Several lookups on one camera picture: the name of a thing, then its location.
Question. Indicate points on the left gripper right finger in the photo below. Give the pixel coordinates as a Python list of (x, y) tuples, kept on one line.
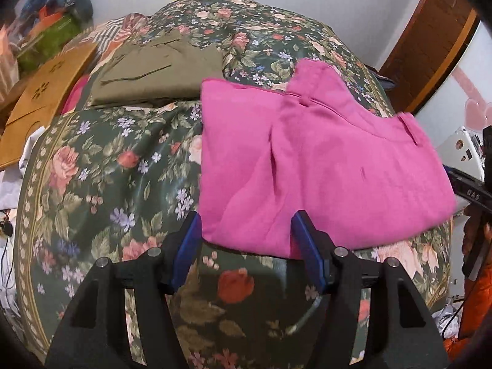
[(401, 333)]

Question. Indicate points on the olive green folded pants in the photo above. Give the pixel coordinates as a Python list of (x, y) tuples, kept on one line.
[(165, 69)]

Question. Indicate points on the orange sleeve forearm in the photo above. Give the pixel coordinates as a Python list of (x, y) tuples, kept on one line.
[(477, 305)]

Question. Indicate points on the pink pants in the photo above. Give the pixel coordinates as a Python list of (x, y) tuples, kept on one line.
[(364, 180)]

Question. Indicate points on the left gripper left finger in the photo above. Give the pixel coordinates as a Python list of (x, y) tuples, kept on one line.
[(93, 331)]

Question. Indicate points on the pile of clothes on basket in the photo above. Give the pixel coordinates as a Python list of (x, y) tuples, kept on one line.
[(81, 10)]

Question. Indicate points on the brown wooden door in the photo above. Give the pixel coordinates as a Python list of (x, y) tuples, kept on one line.
[(433, 41)]

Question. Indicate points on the wooden lap desk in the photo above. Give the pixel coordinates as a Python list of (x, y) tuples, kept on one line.
[(43, 99)]

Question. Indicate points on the striped patchwork blanket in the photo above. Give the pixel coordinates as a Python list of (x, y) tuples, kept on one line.
[(109, 35)]

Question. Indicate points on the white refrigerator with stickers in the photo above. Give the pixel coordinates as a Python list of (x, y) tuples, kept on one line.
[(461, 150)]

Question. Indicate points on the right hand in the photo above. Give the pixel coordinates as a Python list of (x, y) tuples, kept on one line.
[(477, 241)]

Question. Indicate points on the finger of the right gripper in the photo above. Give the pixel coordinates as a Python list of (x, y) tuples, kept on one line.
[(458, 179)]

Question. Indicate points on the green storage basket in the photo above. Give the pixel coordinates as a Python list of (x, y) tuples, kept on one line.
[(47, 44)]

